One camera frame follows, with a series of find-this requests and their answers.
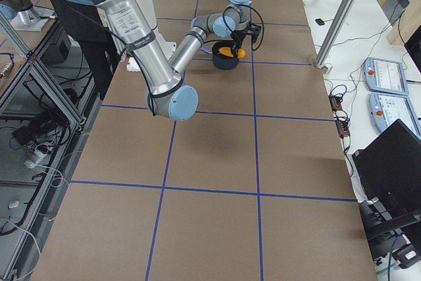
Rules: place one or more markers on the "black laptop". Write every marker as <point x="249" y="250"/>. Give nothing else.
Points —
<point x="389" y="167"/>

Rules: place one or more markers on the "orange black power strip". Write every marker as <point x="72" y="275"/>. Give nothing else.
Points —
<point x="342" y="120"/>

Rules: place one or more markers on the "yellow toy corn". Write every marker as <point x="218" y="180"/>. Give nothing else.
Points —
<point x="226" y="51"/>

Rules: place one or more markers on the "small black device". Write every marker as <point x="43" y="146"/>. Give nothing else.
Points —
<point x="319" y="21"/>

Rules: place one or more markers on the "upper teach pendant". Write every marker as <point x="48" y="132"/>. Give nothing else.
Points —
<point x="385" y="76"/>

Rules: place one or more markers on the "aluminium side frame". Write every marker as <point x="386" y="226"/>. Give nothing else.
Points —
<point x="48" y="101"/>

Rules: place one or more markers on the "lower teach pendant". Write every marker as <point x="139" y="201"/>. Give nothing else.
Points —
<point x="387" y="108"/>

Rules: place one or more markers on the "teach pendant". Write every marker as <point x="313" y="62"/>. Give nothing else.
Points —
<point x="387" y="108"/>
<point x="385" y="76"/>

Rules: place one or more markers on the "dark blue saucepan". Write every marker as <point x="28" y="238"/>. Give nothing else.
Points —
<point x="222" y="56"/>

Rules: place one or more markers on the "black monitor stand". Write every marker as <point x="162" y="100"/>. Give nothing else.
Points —
<point x="391" y="232"/>

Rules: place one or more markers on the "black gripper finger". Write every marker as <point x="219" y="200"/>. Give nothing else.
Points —
<point x="236" y="48"/>

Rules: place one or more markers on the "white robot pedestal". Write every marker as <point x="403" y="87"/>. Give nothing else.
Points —
<point x="148" y="10"/>

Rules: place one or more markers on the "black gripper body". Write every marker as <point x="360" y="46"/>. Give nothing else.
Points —
<point x="237" y="39"/>

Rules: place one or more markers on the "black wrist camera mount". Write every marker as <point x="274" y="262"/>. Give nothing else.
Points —
<point x="253" y="30"/>

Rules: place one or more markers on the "person in black clothes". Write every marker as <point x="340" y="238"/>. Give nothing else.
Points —
<point x="82" y="22"/>

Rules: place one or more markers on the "aluminium frame post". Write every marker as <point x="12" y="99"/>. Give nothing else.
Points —
<point x="338" y="21"/>

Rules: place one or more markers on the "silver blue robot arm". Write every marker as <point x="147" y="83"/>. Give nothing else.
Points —
<point x="163" y="68"/>

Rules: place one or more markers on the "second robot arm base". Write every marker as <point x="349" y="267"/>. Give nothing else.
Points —
<point x="25" y="16"/>

